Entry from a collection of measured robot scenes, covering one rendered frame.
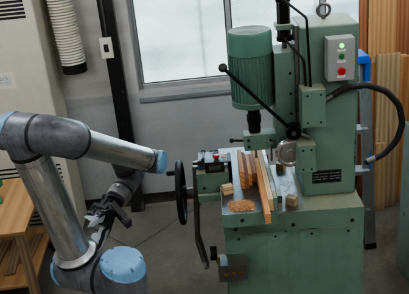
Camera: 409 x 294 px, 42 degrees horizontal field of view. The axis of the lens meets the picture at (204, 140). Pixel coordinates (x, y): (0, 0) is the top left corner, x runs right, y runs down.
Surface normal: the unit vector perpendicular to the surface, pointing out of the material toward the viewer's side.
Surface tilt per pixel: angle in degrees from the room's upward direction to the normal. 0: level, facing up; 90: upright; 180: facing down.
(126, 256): 6
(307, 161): 90
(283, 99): 90
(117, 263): 6
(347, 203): 0
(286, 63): 90
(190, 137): 90
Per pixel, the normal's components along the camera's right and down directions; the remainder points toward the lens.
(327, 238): 0.00, 0.40
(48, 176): 0.72, 0.31
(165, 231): -0.10, -0.91
